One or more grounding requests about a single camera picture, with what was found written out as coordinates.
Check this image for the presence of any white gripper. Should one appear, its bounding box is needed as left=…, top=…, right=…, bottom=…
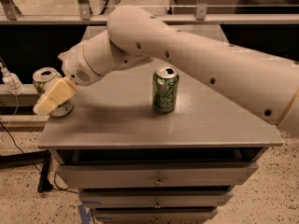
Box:
left=34, top=44, right=103, bottom=116

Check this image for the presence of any white green 7up can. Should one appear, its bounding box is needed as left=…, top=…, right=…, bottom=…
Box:
left=33, top=67, right=74, bottom=118

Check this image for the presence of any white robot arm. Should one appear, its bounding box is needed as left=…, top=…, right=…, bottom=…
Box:
left=34, top=5, right=299, bottom=136

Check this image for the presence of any green LaCroix can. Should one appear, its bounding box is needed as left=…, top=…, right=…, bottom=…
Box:
left=152, top=64, right=179, bottom=113

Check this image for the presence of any black metal stand leg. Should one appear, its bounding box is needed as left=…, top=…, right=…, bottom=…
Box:
left=0, top=150, right=53, bottom=193

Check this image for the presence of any grey drawer cabinet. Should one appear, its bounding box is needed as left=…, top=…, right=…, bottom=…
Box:
left=36, top=23, right=284, bottom=224

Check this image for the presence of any top grey drawer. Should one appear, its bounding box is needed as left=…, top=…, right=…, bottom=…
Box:
left=57, top=162, right=258, bottom=189

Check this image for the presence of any grey drawer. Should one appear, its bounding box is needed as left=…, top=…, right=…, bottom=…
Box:
left=57, top=162, right=258, bottom=189
left=93, top=207, right=218, bottom=222
left=80, top=189, right=233, bottom=208

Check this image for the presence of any middle grey drawer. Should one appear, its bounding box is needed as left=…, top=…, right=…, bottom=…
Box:
left=80, top=189, right=233, bottom=208

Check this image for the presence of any bottom grey drawer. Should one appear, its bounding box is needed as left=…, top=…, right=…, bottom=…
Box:
left=93, top=207, right=218, bottom=222

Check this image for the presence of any black floor cable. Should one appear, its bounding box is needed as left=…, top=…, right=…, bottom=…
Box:
left=0, top=58, right=80, bottom=195

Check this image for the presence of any metal railing frame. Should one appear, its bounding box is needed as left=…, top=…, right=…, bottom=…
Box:
left=0, top=0, right=299, bottom=24

